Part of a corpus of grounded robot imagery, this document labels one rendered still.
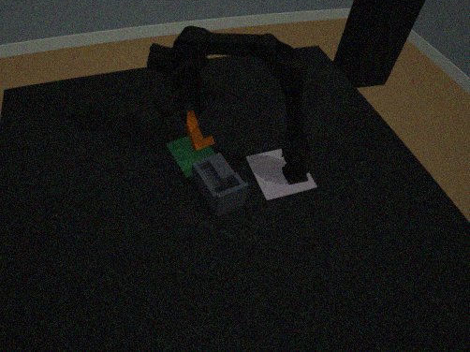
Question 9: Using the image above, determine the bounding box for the orange l-shaped block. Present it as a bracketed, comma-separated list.
[184, 110, 215, 151]

